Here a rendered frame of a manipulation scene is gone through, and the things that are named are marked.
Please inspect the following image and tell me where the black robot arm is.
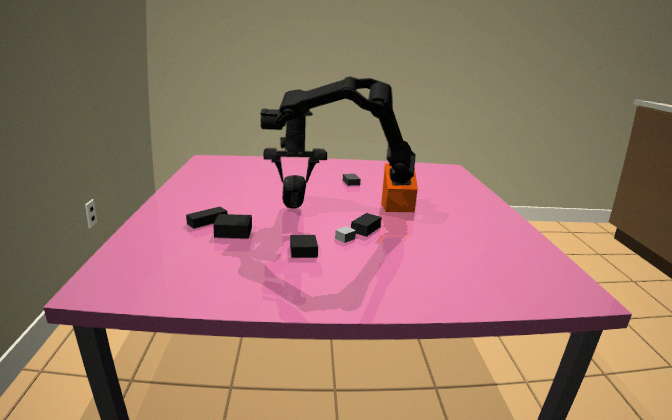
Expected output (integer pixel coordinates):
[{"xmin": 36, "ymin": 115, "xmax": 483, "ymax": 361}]
[{"xmin": 260, "ymin": 77, "xmax": 416, "ymax": 186}]

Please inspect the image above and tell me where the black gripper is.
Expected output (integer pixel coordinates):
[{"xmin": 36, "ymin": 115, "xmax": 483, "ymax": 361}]
[{"xmin": 264, "ymin": 130, "xmax": 327, "ymax": 183}]

